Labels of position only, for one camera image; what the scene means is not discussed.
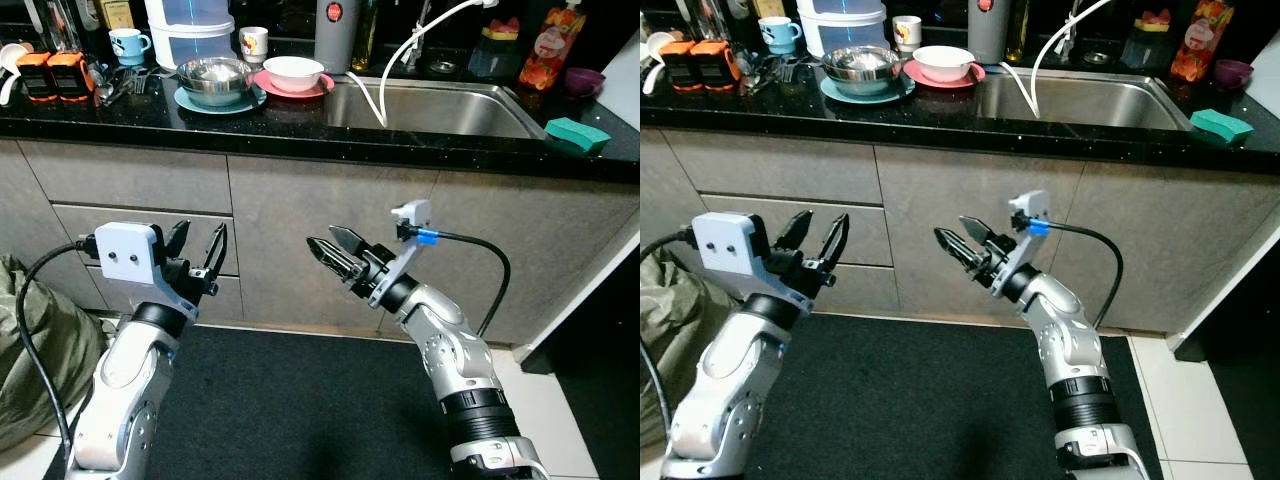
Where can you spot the white translucent food container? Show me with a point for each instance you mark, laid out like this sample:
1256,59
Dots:
192,48
840,7
190,12
845,38

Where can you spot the yellow label package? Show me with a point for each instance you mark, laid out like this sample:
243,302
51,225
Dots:
118,14
770,8

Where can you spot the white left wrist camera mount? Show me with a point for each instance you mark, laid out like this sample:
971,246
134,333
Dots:
125,255
730,245

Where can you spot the white printed mug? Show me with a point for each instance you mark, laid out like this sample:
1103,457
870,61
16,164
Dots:
254,45
907,33

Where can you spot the clear glass bottle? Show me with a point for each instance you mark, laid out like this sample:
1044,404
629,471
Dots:
62,25
710,20

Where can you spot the stainless steel sink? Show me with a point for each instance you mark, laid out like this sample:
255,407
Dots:
450,110
1100,100

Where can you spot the red orange refill pouch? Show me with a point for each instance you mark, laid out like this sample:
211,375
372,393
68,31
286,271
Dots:
550,50
1202,45

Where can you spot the purple bowl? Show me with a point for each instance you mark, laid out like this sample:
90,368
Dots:
1232,73
584,82

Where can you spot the orange black kitchen gadget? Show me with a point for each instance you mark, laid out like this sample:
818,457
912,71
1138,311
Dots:
72,76
720,66
35,78
680,68

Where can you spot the pink plate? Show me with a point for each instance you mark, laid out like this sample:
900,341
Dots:
320,88
972,78

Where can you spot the metal sink strainer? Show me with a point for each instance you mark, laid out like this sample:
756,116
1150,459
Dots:
1096,58
442,68

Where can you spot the olive green bag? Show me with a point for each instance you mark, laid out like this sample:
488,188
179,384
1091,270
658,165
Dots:
60,340
675,300

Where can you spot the stainless steel bowl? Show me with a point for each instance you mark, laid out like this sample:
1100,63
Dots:
862,72
215,85

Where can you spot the white bowl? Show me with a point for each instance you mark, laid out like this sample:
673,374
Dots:
943,62
293,72

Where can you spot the light blue mug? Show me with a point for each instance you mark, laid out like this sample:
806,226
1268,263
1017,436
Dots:
127,47
778,36

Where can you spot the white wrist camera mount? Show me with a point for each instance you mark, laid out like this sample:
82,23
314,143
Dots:
730,245
1030,205
125,255
410,215

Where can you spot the dark oil bottle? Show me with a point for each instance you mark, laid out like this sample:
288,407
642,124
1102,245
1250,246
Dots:
1018,35
367,40

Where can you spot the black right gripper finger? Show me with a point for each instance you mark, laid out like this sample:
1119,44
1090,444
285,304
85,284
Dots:
960,250
978,230
350,240
332,260

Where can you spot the green sponge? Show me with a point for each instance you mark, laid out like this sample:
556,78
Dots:
1222,126
578,135

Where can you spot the light blue plate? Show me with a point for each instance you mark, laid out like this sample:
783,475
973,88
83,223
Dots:
250,103
898,93

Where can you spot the grey kitchen base cabinet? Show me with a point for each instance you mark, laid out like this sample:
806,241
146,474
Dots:
320,230
950,220

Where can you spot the grey thermos bottle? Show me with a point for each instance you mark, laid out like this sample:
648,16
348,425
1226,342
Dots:
988,35
337,40

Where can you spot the grey cabinet drawer front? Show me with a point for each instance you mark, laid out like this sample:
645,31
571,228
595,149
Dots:
870,235
72,222
130,175
770,165

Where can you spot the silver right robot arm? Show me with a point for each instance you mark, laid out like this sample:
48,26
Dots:
1075,340
450,350

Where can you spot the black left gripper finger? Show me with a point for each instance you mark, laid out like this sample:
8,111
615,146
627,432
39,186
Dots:
216,250
836,245
795,232
177,240

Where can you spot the chrome tap pipe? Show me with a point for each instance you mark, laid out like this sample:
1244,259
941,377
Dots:
1072,30
418,40

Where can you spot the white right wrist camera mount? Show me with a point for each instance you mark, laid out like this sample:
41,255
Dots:
410,215
1030,205

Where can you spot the white ladle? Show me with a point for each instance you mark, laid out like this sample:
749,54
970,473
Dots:
12,55
660,45

